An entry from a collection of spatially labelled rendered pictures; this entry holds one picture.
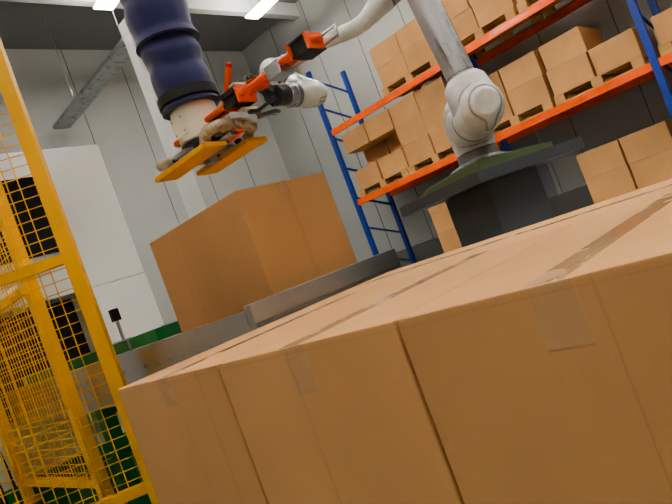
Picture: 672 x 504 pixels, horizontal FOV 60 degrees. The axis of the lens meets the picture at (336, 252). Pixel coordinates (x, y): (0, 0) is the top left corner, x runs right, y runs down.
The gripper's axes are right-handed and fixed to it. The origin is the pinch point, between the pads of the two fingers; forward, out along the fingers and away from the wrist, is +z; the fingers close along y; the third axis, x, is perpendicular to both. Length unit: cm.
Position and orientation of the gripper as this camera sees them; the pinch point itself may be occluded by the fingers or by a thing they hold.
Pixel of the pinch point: (241, 97)
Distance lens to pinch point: 206.9
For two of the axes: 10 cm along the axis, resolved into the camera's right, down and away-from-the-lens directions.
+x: -6.8, 2.7, 6.8
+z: -6.4, 2.3, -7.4
